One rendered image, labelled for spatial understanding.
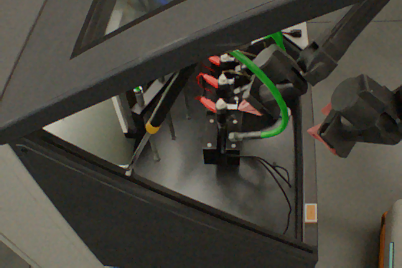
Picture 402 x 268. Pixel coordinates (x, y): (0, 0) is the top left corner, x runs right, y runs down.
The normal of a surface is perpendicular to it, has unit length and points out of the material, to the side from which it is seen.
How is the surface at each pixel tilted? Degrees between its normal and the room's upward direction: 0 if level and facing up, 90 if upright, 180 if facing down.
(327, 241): 0
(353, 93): 51
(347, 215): 0
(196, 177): 0
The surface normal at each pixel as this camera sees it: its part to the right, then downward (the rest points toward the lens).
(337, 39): 0.15, 0.28
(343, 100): -0.80, -0.50
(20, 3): -0.08, -0.60
